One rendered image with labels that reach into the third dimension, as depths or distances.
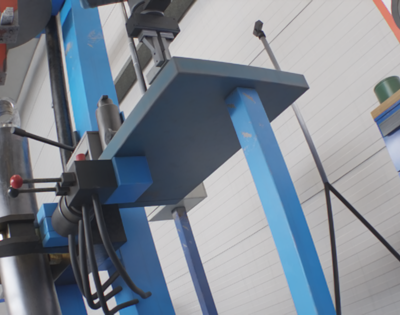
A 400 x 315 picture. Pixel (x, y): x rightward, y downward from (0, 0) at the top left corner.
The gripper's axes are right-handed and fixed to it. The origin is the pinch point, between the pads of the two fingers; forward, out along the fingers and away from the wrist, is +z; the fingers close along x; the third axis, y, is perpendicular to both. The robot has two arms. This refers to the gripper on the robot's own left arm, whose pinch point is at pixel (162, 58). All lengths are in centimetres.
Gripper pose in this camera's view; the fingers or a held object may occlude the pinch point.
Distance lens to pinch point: 113.3
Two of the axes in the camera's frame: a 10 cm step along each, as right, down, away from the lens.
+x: -8.2, 0.3, -5.7
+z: 2.8, 8.9, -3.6
